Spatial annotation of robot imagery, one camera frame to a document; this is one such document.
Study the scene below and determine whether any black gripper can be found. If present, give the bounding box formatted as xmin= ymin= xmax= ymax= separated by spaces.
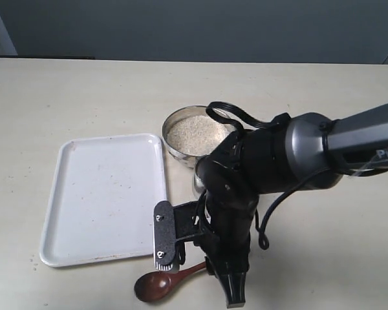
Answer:
xmin=195 ymin=131 xmax=259 ymax=307

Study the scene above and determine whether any brown wooden spoon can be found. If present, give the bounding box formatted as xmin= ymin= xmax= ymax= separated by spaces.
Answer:
xmin=134 ymin=262 xmax=206 ymax=303

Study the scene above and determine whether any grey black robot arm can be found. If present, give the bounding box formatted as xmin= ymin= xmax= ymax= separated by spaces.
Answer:
xmin=195 ymin=101 xmax=388 ymax=308

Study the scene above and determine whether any steel cup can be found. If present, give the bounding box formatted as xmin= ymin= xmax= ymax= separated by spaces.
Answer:
xmin=192 ymin=168 xmax=206 ymax=199

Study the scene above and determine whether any steel bowl of rice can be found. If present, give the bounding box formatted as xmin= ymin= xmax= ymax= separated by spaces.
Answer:
xmin=162 ymin=105 xmax=240 ymax=170

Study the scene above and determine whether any white rectangular tray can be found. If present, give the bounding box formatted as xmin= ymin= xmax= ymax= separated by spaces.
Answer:
xmin=39 ymin=134 xmax=167 ymax=268

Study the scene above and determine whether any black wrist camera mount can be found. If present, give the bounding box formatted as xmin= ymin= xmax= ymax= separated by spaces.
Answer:
xmin=153 ymin=201 xmax=204 ymax=273

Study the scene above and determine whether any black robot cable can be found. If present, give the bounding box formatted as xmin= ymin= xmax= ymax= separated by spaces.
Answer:
xmin=205 ymin=101 xmax=330 ymax=250

